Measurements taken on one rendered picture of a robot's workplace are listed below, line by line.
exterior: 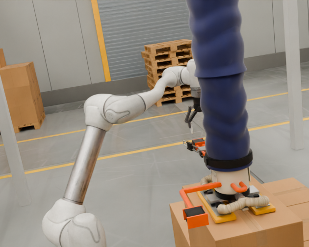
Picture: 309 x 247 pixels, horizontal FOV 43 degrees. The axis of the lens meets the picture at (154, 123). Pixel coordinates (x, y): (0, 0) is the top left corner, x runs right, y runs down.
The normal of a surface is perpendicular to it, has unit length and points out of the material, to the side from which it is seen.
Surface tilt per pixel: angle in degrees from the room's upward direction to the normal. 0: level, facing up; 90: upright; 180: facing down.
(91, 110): 61
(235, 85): 100
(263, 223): 0
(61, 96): 90
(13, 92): 90
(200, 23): 73
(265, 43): 90
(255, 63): 90
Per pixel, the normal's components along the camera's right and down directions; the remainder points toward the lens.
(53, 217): -0.62, -0.37
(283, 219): -0.15, -0.96
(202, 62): -0.68, 0.37
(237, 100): 0.25, -0.03
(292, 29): 0.17, 0.23
